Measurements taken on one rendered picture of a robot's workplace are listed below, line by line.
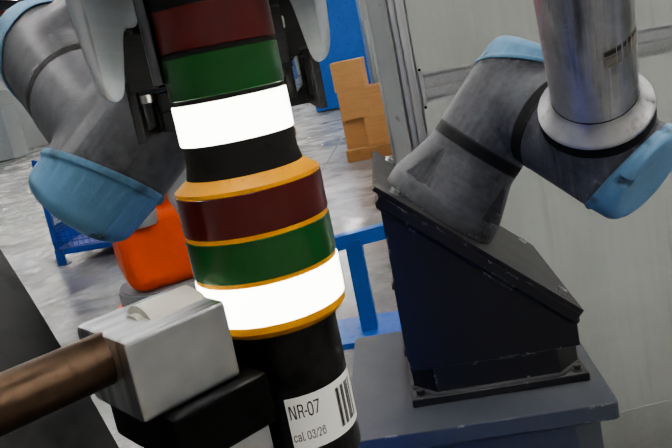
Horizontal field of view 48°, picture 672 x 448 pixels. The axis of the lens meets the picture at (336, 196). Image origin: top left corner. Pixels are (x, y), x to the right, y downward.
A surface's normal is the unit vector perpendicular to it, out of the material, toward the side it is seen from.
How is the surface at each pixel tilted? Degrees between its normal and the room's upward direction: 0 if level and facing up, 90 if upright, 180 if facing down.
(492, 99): 70
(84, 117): 54
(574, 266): 90
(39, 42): 39
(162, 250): 90
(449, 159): 58
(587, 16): 130
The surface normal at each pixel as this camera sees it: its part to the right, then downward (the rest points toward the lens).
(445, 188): -0.14, -0.22
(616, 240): 0.11, 0.18
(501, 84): -0.58, -0.28
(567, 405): -0.19, -0.96
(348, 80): -0.12, 0.22
